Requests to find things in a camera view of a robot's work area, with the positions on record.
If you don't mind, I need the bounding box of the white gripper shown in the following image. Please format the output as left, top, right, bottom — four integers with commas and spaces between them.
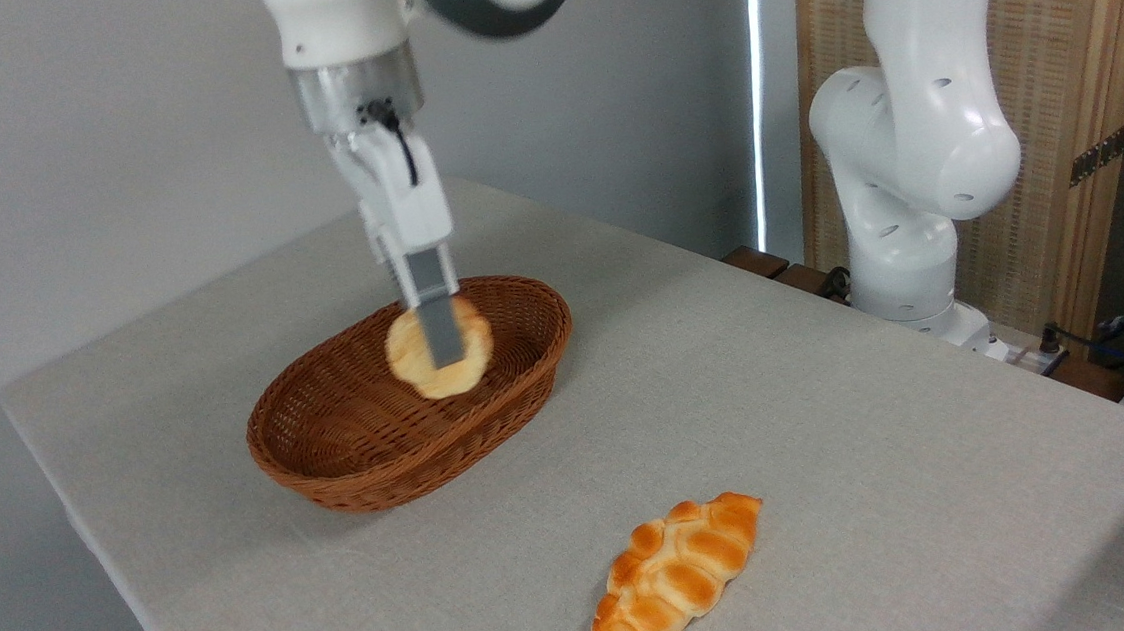
322, 119, 471, 378

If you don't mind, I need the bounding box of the round pale bread bun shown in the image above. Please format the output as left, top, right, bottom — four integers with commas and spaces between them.
380, 294, 499, 404

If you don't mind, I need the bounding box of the braided golden bread loaf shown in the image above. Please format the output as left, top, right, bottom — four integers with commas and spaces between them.
578, 488, 774, 631

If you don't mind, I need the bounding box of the brown oval wicker basket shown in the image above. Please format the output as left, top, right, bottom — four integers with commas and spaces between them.
236, 270, 587, 522

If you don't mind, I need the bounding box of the grey tablecloth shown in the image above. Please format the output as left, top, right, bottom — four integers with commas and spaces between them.
0, 123, 1124, 631

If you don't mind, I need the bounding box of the white power strip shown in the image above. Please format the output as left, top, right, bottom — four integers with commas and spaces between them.
985, 331, 1071, 380

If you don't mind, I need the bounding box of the wooden woven folding screen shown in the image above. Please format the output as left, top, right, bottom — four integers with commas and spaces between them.
786, 0, 1124, 357

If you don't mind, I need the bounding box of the dark metal screen hinge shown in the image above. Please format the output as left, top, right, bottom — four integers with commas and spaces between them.
1066, 125, 1124, 188

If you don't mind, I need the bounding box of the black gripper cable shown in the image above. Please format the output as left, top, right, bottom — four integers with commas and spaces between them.
360, 98, 421, 191

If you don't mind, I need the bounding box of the black floor cable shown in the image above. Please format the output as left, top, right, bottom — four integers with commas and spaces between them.
816, 266, 855, 304

